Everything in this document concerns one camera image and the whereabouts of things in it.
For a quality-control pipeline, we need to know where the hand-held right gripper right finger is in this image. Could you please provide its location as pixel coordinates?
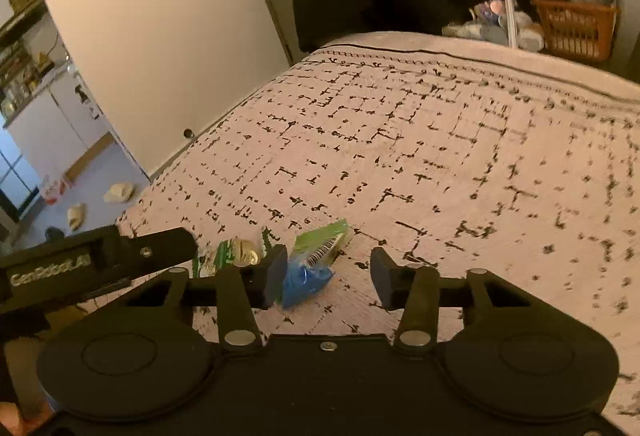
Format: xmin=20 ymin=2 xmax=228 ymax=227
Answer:
xmin=370 ymin=246 xmax=531 ymax=357

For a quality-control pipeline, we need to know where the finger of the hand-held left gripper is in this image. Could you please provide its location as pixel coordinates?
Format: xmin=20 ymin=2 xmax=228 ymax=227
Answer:
xmin=122 ymin=227 xmax=197 ymax=278

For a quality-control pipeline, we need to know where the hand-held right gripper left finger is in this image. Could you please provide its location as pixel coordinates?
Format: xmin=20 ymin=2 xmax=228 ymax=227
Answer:
xmin=122 ymin=245 xmax=289 ymax=357

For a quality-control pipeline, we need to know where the blue packet with green top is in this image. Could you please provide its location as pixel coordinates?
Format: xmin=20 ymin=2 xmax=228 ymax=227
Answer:
xmin=281 ymin=219 xmax=353 ymax=309

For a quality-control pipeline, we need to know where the clear cookie packet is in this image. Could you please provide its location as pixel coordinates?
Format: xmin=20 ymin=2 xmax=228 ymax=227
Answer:
xmin=192 ymin=227 xmax=275 ymax=278

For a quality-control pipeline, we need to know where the beige slipper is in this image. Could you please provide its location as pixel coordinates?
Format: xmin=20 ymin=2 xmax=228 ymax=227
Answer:
xmin=66 ymin=203 xmax=87 ymax=232
xmin=102 ymin=183 xmax=136 ymax=204

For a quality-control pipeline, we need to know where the red white plastic bag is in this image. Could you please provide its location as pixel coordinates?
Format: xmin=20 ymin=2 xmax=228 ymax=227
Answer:
xmin=39 ymin=175 xmax=68 ymax=204

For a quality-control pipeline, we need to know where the black-framed glass door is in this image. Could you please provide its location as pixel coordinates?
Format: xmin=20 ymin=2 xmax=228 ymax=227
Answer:
xmin=0 ymin=136 xmax=41 ymax=222

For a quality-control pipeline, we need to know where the patterned bedspread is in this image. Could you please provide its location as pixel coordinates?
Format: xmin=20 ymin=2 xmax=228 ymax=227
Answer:
xmin=115 ymin=31 xmax=640 ymax=422

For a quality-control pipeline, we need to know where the white rolling rack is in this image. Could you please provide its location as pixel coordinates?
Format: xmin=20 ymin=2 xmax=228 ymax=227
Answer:
xmin=65 ymin=61 xmax=151 ymax=182

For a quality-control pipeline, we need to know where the white kitchen counter cabinet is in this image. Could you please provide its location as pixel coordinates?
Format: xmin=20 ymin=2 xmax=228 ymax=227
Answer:
xmin=2 ymin=66 xmax=116 ymax=182

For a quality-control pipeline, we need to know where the row of bottles and jars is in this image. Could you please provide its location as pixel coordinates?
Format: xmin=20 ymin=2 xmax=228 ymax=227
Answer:
xmin=0 ymin=36 xmax=68 ymax=117

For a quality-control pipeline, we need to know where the pile of shoes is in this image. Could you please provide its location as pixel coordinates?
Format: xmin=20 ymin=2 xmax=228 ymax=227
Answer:
xmin=442 ymin=0 xmax=546 ymax=53

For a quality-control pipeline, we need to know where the white stick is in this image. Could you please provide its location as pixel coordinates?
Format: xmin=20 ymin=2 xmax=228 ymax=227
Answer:
xmin=502 ymin=0 xmax=518 ymax=50

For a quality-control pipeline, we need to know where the orange plastic basket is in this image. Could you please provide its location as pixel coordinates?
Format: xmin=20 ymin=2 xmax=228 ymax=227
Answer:
xmin=530 ymin=0 xmax=621 ymax=62

